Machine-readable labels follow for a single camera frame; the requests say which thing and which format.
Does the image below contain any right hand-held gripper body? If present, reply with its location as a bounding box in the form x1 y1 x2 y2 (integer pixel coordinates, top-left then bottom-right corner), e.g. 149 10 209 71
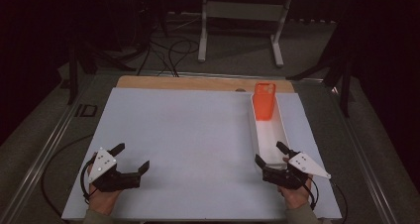
262 151 332 190

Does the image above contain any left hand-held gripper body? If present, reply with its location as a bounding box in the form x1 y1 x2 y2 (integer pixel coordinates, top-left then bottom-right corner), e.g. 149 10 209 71
87 147 142 193

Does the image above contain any long white plastic tray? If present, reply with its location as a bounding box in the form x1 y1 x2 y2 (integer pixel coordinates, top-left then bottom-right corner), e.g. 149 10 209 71
250 92 291 171

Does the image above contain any orange phone case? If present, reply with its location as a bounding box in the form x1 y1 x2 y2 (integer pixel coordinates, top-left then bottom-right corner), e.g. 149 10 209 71
253 81 277 122

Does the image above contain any person's right hand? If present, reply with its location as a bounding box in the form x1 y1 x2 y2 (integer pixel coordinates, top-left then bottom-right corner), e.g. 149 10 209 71
277 176 314 211

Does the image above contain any person's left hand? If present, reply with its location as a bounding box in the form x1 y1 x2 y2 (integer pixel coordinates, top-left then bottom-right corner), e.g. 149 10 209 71
86 182 124 217

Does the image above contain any white table mat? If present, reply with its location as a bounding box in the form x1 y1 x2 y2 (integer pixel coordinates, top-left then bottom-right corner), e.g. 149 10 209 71
60 87 343 222

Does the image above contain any black tripod stand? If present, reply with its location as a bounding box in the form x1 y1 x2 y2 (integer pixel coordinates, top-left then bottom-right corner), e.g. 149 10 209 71
286 49 356 119
67 42 137 106

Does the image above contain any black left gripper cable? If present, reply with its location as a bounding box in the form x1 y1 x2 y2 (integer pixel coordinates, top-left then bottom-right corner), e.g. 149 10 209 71
79 159 97 205

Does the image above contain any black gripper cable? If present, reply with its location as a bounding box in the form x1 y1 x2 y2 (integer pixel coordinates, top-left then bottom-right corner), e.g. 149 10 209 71
79 159 97 205
306 173 320 211

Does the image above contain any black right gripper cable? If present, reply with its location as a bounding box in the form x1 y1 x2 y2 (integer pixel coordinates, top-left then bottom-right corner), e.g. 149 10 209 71
306 173 320 211

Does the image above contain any long black cable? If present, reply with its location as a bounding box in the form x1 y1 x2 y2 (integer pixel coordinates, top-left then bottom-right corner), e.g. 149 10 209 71
41 133 95 218
329 179 349 224

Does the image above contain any metal floor rail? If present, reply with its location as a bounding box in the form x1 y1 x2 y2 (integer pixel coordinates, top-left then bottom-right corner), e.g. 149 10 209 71
0 74 97 224
325 81 402 224

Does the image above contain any black looped floor cable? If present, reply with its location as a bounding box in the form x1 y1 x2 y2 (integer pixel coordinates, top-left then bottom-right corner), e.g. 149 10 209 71
136 39 201 78

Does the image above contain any white metal stand frame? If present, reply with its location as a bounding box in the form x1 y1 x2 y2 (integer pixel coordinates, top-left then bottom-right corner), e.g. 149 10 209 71
197 0 295 68

